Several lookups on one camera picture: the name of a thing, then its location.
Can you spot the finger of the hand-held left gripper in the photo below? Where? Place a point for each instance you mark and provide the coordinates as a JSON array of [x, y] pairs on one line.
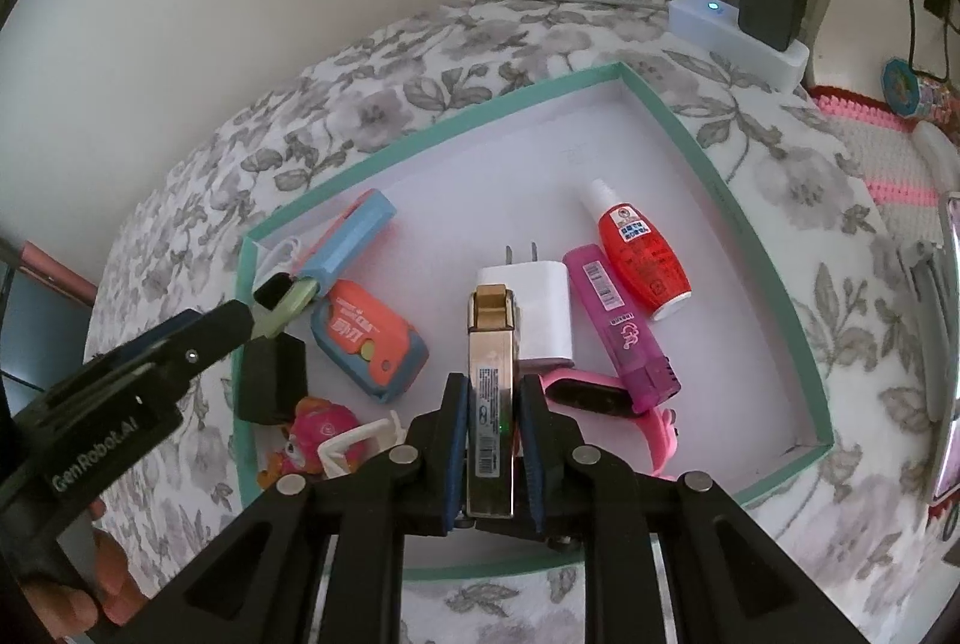
[[150, 333], [217, 333]]

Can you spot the smartphone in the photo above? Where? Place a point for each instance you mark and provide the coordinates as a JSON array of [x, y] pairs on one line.
[[951, 352]]

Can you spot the blue and pink plastic case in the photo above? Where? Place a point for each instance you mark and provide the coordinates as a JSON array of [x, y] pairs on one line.
[[352, 239]]

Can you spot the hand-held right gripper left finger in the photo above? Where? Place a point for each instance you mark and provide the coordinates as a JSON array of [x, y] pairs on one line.
[[454, 456]]

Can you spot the white power strip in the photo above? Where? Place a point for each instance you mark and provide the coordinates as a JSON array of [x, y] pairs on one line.
[[705, 26]]

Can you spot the teal round tin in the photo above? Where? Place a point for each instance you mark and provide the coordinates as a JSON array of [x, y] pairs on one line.
[[900, 85]]

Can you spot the dark cabinet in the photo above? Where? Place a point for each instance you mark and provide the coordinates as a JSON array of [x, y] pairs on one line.
[[37, 329]]

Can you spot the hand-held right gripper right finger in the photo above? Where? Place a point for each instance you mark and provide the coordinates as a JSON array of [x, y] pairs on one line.
[[534, 456]]

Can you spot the pink board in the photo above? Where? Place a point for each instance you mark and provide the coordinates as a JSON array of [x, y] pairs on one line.
[[60, 273]]

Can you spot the patterned small jar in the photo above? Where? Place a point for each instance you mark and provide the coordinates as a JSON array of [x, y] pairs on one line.
[[937, 100]]

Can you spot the white oblong object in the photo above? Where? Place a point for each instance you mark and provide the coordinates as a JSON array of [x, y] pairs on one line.
[[937, 149]]

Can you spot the pink smart watch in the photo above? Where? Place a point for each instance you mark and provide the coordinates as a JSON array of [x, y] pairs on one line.
[[660, 441]]

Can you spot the white charger plug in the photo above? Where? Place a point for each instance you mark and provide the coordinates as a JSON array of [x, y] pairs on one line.
[[540, 307]]

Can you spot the person's left hand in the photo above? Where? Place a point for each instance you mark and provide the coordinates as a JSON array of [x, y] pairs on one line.
[[112, 569]]

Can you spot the pink dog toy figure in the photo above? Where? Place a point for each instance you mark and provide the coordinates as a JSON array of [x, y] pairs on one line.
[[307, 426]]

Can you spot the grey metal tool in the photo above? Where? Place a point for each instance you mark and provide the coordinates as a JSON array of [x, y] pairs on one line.
[[930, 314]]

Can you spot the pink and white crochet mat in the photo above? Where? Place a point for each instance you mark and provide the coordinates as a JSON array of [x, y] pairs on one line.
[[885, 164]]

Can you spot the red spray bottle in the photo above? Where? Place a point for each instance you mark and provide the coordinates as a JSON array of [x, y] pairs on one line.
[[645, 254]]

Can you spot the teal cardboard box lid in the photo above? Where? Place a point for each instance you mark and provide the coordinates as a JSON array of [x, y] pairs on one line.
[[525, 164]]

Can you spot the pink lighter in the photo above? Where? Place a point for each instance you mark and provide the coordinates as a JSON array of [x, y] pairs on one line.
[[622, 329]]

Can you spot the white hair claw clip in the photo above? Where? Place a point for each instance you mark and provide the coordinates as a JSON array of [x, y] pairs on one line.
[[352, 441]]

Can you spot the gold rectangular box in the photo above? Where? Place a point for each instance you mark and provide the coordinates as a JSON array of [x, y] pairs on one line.
[[491, 404]]

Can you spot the black square box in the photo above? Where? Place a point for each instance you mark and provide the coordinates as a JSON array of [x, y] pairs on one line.
[[270, 382]]

